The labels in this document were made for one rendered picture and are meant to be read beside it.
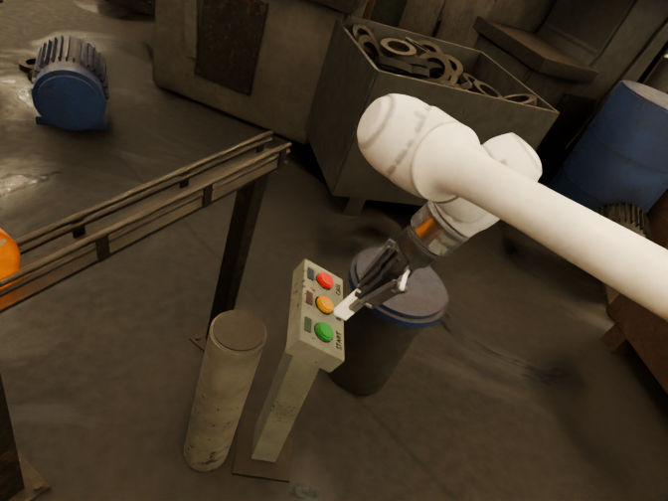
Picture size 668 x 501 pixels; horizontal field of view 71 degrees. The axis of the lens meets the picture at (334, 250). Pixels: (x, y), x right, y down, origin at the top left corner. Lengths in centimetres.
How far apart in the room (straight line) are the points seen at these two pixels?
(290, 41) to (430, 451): 207
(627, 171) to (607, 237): 266
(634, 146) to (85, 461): 293
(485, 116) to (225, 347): 176
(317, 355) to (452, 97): 157
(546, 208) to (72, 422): 129
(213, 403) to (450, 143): 79
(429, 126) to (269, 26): 219
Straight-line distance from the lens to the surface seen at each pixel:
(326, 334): 94
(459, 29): 398
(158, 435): 147
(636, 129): 316
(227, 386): 108
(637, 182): 324
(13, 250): 87
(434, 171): 59
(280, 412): 124
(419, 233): 77
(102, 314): 172
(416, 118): 61
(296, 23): 270
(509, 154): 72
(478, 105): 235
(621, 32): 369
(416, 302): 140
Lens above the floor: 130
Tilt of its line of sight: 37 degrees down
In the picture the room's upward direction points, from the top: 22 degrees clockwise
